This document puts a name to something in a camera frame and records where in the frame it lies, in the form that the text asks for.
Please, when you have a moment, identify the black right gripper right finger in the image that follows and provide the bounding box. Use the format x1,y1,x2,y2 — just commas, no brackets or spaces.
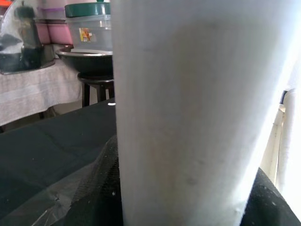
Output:
241,167,301,226

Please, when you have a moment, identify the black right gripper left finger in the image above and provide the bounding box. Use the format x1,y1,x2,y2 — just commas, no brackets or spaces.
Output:
53,135,124,226

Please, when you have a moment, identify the clear tape strip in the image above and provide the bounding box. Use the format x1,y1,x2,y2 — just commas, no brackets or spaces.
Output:
0,141,111,226

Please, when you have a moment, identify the black stool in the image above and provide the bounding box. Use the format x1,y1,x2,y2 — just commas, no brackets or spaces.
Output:
77,73,115,108

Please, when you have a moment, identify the clear plastic drawer box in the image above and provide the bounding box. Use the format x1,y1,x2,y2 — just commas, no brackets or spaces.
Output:
66,15,113,54

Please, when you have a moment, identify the pink plastic tub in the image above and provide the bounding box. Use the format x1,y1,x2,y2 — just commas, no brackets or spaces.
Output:
35,20,72,45

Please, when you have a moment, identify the green box lid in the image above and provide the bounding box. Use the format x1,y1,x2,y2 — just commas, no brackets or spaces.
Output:
65,2,111,18

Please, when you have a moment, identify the clear tub purple lid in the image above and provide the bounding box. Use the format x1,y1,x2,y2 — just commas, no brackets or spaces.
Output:
36,7,66,21

